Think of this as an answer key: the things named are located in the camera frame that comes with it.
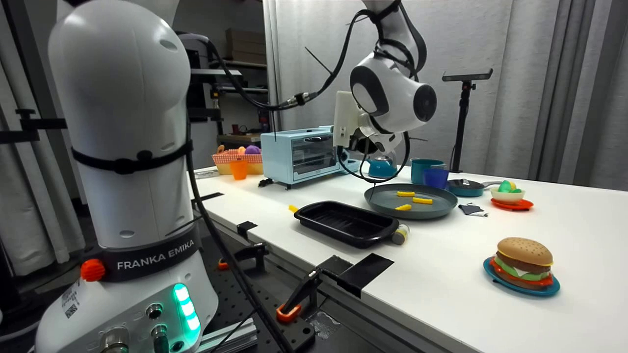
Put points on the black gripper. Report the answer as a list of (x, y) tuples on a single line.
[(374, 140)]

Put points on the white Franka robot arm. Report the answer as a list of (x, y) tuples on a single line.
[(123, 99)]

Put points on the gray round plate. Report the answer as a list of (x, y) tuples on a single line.
[(410, 201)]

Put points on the long black clamp plate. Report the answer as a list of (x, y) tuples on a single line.
[(365, 271)]

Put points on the short black clamp plate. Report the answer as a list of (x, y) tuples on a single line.
[(329, 267)]

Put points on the small orange plate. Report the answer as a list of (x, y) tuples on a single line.
[(512, 206)]

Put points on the small black clamp plate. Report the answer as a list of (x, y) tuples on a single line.
[(245, 230)]

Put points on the small blue plate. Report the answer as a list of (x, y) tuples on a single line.
[(520, 291)]

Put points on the teal toy kettle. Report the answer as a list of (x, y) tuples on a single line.
[(382, 169)]

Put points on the teal cup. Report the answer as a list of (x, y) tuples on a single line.
[(422, 169)]

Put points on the yellow toy fry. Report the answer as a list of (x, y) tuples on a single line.
[(292, 208), (422, 201), (404, 193), (402, 208)]

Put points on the dark blue cup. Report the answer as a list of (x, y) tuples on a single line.
[(435, 179)]

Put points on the light blue toy toaster oven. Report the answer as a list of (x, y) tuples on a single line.
[(294, 157)]

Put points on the black rectangular ribbed tray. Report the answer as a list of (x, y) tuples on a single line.
[(345, 224)]

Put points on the black tripod stand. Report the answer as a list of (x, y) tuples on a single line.
[(463, 110)]

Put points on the small white toy can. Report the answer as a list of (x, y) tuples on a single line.
[(400, 236)]

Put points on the small teal pan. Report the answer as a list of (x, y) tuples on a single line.
[(465, 189)]

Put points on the orange toy cup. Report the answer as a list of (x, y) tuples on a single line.
[(239, 169)]

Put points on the gray curtain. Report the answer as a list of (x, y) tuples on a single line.
[(510, 65)]

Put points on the orange toy basket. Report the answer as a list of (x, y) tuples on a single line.
[(221, 159)]

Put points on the background metal shelf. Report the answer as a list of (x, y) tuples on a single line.
[(237, 65)]

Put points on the toy hamburger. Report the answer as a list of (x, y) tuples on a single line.
[(522, 259)]

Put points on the black perforated base board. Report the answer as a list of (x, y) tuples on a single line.
[(261, 295)]

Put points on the aluminium extrusion bar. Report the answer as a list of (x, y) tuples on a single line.
[(227, 336)]

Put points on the black rod clamp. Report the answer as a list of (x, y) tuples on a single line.
[(29, 124)]

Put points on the thin black table bracket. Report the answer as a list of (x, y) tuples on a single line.
[(208, 197)]

